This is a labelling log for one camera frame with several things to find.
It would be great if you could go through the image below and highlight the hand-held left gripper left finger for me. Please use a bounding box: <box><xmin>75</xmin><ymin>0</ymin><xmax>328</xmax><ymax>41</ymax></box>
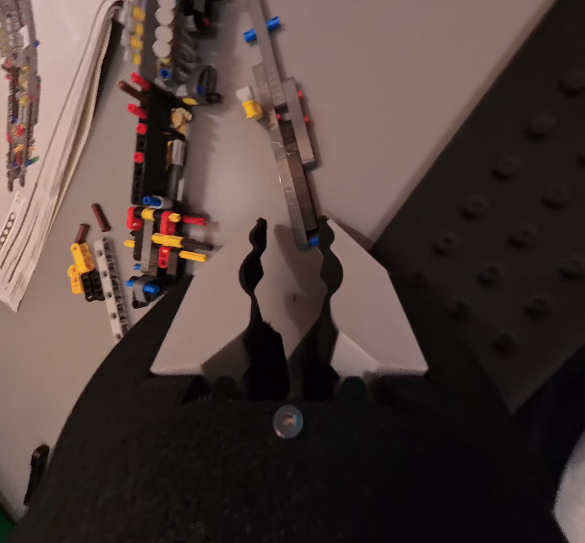
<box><xmin>149</xmin><ymin>217</ymin><xmax>292</xmax><ymax>399</ymax></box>

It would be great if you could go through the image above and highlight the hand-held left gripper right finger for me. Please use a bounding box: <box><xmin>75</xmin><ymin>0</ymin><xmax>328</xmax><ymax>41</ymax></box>
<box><xmin>303</xmin><ymin>215</ymin><xmax>429</xmax><ymax>399</ymax></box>

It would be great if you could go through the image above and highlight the multicoloured lego chassis assembly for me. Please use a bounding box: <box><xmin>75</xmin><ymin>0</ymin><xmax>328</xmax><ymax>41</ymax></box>
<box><xmin>118</xmin><ymin>0</ymin><xmax>238</xmax><ymax>311</ymax></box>

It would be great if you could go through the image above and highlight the grey lego side beam assembly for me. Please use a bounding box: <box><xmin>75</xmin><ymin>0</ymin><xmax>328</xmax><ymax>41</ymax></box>
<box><xmin>235</xmin><ymin>0</ymin><xmax>330</xmax><ymax>252</ymax></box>

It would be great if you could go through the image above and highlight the light grey lego beam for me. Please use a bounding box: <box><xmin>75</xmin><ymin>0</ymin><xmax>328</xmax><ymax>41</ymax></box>
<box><xmin>93</xmin><ymin>239</ymin><xmax>131</xmax><ymax>338</ymax></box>

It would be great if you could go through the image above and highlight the black lego connector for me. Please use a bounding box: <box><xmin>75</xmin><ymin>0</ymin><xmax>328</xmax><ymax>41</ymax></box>
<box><xmin>82</xmin><ymin>271</ymin><xmax>106</xmax><ymax>302</ymax></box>

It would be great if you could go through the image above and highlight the lego instruction booklet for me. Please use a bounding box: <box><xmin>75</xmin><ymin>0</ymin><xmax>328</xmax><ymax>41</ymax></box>
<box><xmin>0</xmin><ymin>0</ymin><xmax>151</xmax><ymax>313</ymax></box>

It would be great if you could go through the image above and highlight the black perforated panel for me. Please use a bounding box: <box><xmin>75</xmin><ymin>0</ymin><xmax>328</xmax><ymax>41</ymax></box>
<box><xmin>369</xmin><ymin>0</ymin><xmax>585</xmax><ymax>416</ymax></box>

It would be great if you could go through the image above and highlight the green plastic object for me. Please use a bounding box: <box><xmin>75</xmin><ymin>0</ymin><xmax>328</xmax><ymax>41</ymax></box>
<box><xmin>0</xmin><ymin>502</ymin><xmax>16</xmax><ymax>543</ymax></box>

